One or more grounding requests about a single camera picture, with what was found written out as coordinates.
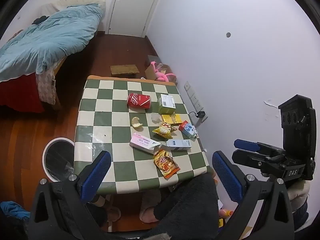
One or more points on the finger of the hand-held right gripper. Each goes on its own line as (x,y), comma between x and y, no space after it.
(246,144)
(247,157)

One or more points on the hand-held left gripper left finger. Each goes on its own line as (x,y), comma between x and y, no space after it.
(97,175)

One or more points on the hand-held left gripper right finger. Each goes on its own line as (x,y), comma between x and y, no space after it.
(226,175)

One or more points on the white round trash bin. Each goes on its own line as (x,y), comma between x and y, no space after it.
(57,160)

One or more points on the small yellow snack bag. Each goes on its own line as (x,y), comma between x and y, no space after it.
(163,130)

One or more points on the red soda can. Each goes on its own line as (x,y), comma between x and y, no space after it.
(138,100)

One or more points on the green white box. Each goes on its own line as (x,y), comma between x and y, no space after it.
(166,109)

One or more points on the person's right forearm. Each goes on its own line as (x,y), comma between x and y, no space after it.
(298,195)

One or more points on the orange plastic item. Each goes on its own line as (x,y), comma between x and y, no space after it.
(226,213)

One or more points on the person's leg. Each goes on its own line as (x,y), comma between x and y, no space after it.
(97,215)
(190,205)

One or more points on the pink slipper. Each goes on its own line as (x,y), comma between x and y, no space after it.
(114,213)
(147,215)

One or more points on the black power adapter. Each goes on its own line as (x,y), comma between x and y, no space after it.
(200,114)

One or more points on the green white checkered tablecloth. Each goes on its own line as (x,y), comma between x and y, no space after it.
(105,120)

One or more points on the pink white box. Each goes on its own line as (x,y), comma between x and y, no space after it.
(143,143)

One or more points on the blue white box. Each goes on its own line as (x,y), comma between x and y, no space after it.
(178,144)

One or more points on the blue red milk carton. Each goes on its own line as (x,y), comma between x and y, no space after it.
(187,129)

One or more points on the orange snack bag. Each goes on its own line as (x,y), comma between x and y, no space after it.
(166,163)

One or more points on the pale fruit peel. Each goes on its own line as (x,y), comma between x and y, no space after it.
(137,125)

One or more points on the flat yellow packet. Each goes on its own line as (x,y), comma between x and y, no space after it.
(171,119)

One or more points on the white crumpled tissue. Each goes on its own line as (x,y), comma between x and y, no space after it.
(155,117)

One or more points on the grey white checked cloth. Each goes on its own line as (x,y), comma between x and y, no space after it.
(46,87)

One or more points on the pink plush toy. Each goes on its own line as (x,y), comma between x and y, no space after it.
(162,76)

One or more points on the flat brown cardboard box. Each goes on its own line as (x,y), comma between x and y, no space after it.
(124,70)

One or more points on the open cardboard box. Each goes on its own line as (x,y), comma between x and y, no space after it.
(150,73)

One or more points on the red blanket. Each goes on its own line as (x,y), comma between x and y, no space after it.
(17,92)

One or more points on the wooden bed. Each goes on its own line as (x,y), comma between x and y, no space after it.
(58,66)

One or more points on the light blue duvet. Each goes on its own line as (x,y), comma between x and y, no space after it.
(50,37)

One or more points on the dark cloth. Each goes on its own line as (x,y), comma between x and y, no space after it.
(40,20)

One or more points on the white door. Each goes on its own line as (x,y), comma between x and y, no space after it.
(132,5)

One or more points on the white wall socket strip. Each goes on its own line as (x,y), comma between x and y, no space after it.
(193,97)

